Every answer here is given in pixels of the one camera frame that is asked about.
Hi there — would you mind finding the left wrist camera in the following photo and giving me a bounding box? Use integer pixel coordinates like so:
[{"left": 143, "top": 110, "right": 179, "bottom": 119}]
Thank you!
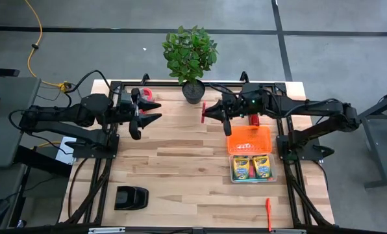
[{"left": 119, "top": 92, "right": 134, "bottom": 113}]

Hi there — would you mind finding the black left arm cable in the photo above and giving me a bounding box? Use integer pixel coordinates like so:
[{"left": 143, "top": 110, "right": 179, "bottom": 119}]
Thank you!
[{"left": 65, "top": 69, "right": 121, "bottom": 96}]

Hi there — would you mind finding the flat black bar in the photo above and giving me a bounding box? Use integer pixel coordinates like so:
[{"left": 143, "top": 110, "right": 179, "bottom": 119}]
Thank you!
[{"left": 0, "top": 67, "right": 21, "bottom": 78}]

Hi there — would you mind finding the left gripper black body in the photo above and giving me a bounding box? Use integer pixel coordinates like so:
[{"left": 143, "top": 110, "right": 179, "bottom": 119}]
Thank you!
[{"left": 115, "top": 87, "right": 142, "bottom": 140}]

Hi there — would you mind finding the black plastic holder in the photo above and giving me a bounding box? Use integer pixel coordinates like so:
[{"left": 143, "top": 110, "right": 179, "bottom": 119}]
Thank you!
[{"left": 114, "top": 185, "right": 149, "bottom": 211}]

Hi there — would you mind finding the yellow extension cable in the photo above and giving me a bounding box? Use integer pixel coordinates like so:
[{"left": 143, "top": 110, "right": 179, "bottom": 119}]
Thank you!
[{"left": 24, "top": 0, "right": 71, "bottom": 92}]

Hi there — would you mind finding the orange lid clear pencil case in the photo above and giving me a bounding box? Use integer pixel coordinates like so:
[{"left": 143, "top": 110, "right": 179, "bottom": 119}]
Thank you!
[{"left": 226, "top": 125, "right": 278, "bottom": 184}]

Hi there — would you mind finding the red tape dispenser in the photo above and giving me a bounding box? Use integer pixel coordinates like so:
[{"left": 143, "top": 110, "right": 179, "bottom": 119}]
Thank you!
[{"left": 138, "top": 87, "right": 155, "bottom": 114}]

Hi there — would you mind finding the black aluminium table frame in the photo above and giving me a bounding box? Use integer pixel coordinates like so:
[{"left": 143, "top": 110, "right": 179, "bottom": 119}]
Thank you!
[{"left": 58, "top": 71, "right": 336, "bottom": 228}]

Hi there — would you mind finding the orange marker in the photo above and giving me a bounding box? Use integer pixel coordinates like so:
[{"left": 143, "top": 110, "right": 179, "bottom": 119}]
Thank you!
[{"left": 266, "top": 197, "right": 273, "bottom": 232}]

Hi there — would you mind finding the grey metal stand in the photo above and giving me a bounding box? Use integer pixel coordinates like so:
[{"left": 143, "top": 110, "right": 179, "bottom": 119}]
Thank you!
[{"left": 357, "top": 89, "right": 387, "bottom": 190}]

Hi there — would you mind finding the white box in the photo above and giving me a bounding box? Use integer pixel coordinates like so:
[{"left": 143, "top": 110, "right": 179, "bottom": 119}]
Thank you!
[{"left": 55, "top": 136, "right": 76, "bottom": 165}]

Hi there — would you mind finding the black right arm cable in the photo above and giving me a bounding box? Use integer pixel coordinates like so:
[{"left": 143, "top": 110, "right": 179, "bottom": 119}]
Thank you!
[{"left": 209, "top": 83, "right": 246, "bottom": 96}]

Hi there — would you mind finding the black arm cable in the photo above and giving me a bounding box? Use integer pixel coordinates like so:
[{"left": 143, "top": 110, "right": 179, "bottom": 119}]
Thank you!
[
  {"left": 65, "top": 69, "right": 121, "bottom": 96},
  {"left": 209, "top": 83, "right": 246, "bottom": 96}
]

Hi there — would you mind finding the yellow green crayon box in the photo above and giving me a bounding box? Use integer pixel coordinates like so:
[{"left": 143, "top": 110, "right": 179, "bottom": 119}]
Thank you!
[
  {"left": 232, "top": 155, "right": 251, "bottom": 181},
  {"left": 252, "top": 154, "right": 273, "bottom": 179}
]

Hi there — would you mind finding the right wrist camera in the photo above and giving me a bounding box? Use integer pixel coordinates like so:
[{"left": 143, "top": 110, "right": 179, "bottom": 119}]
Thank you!
[{"left": 228, "top": 94, "right": 243, "bottom": 110}]

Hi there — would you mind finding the silver metal bracket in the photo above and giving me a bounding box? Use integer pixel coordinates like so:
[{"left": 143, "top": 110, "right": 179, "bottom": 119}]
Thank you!
[
  {"left": 88, "top": 227, "right": 126, "bottom": 234},
  {"left": 269, "top": 228, "right": 308, "bottom": 234}
]

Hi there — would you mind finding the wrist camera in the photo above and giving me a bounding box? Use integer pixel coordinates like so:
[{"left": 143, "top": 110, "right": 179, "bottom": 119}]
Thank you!
[
  {"left": 119, "top": 92, "right": 134, "bottom": 113},
  {"left": 228, "top": 94, "right": 243, "bottom": 110}
]

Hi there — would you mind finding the black cable bundle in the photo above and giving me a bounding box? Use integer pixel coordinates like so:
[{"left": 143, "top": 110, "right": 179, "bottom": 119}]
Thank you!
[
  {"left": 58, "top": 157, "right": 113, "bottom": 226},
  {"left": 282, "top": 161, "right": 334, "bottom": 227}
]

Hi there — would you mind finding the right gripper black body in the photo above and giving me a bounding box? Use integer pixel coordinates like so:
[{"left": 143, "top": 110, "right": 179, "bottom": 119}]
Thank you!
[{"left": 221, "top": 92, "right": 246, "bottom": 137}]

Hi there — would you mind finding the grey side table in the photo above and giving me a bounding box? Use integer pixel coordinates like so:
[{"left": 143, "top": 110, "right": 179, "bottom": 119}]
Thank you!
[{"left": 0, "top": 76, "right": 42, "bottom": 168}]

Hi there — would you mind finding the green potted plant black pot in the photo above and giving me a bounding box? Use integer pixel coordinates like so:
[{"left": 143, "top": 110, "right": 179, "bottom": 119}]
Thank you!
[{"left": 162, "top": 25, "right": 219, "bottom": 105}]

